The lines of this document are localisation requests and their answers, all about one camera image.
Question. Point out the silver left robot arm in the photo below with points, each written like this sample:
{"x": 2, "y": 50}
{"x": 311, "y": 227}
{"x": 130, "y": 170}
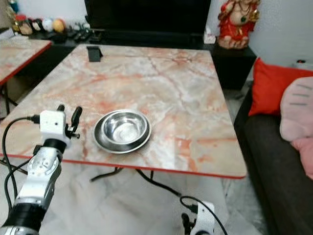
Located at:
{"x": 41, "y": 181}

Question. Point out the black television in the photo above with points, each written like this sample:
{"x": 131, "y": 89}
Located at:
{"x": 146, "y": 15}

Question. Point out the dark sofa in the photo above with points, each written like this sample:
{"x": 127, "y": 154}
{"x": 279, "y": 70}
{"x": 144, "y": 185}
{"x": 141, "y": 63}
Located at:
{"x": 274, "y": 181}

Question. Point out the red lidded snack jar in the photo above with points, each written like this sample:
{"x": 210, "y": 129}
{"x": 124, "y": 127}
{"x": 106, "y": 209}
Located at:
{"x": 20, "y": 25}

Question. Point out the small white ornament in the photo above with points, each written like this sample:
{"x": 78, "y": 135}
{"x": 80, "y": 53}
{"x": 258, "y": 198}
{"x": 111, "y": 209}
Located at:
{"x": 210, "y": 38}

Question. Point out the pink plush cushion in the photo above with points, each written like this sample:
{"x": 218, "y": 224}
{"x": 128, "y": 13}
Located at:
{"x": 298, "y": 115}

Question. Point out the white round doll figurine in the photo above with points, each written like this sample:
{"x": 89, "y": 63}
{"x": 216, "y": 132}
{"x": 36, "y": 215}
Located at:
{"x": 47, "y": 25}

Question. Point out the yellow round doll figurine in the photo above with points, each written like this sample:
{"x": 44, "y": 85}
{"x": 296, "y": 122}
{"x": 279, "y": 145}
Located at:
{"x": 58, "y": 25}

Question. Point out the red laughing buddha statue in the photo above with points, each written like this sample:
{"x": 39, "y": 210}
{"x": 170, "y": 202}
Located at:
{"x": 238, "y": 24}

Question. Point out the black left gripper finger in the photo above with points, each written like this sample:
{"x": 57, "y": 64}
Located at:
{"x": 77, "y": 116}
{"x": 60, "y": 107}

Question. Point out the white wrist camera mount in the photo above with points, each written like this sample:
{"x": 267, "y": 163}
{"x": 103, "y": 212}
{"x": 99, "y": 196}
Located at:
{"x": 207, "y": 219}
{"x": 53, "y": 125}

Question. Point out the red cushion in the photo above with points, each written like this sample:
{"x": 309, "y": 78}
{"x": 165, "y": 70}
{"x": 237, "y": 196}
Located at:
{"x": 269, "y": 88}

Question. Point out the black round doll figurine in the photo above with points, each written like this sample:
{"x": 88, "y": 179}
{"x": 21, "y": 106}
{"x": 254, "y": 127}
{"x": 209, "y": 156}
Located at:
{"x": 34, "y": 25}

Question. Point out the black phone stand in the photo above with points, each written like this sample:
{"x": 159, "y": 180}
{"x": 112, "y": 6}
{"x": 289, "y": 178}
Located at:
{"x": 95, "y": 54}

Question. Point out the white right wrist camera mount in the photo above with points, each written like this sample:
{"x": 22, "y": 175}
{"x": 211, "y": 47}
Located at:
{"x": 207, "y": 219}

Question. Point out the gold trophy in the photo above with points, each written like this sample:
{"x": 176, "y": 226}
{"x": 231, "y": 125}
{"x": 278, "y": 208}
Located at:
{"x": 13, "y": 6}

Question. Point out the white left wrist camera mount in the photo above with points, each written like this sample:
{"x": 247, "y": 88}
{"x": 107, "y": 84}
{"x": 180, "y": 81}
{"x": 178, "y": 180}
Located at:
{"x": 53, "y": 125}

